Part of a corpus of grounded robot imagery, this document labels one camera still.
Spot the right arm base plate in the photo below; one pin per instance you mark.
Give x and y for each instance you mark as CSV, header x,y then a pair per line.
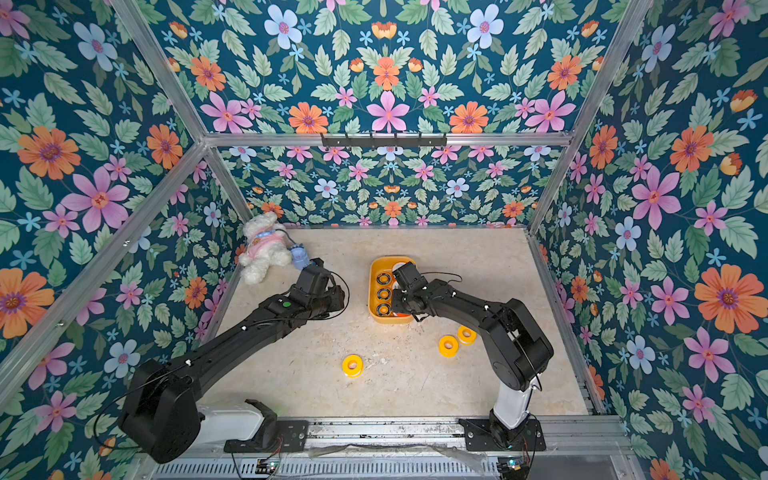
x,y
492,435

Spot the black hook rack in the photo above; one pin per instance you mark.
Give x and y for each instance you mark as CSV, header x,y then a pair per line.
x,y
374,141

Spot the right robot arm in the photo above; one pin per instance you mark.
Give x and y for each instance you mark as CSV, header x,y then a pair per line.
x,y
517,348

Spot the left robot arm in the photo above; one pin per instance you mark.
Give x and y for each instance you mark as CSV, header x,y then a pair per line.
x,y
161,413

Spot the yellow plastic storage box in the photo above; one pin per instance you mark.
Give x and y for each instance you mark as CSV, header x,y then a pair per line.
x,y
385,263

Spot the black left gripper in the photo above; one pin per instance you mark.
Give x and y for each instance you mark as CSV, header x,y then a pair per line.
x,y
338,298

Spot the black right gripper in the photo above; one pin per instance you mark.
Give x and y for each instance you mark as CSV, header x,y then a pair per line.
x,y
398,297

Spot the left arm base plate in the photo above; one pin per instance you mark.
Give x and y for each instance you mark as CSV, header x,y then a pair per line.
x,y
271,434

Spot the aluminium front rail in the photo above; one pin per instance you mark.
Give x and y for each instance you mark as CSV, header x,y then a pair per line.
x,y
566,435

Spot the white plush teddy bear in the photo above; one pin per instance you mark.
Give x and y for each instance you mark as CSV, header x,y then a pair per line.
x,y
265,247

